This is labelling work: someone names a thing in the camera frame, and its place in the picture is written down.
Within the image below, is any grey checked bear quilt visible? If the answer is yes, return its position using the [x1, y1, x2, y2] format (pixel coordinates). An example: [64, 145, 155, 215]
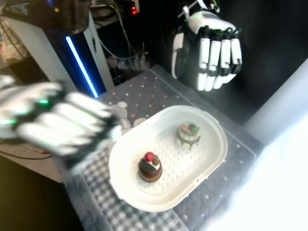
[54, 64, 265, 231]

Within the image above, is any black device with red lights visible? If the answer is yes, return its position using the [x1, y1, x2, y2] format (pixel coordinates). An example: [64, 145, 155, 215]
[125, 0, 141, 16]

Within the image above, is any white cake with chocolate drip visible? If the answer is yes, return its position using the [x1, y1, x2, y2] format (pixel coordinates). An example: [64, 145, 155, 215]
[176, 122, 202, 151]

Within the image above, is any white cable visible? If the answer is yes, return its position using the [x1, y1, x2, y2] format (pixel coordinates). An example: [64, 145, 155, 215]
[96, 7, 146, 62]

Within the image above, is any dark cake with red cherry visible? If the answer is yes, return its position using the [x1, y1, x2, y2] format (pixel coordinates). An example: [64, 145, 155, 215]
[138, 152, 163, 183]

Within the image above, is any white oval plastic tray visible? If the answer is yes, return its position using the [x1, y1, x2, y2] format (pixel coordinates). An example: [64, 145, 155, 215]
[108, 105, 229, 213]

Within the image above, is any computer tower with blue light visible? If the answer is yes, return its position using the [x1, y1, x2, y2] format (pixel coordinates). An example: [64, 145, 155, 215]
[45, 9, 116, 99]

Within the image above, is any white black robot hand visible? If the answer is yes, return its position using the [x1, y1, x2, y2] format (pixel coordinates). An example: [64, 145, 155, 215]
[0, 74, 124, 167]
[171, 11, 243, 91]

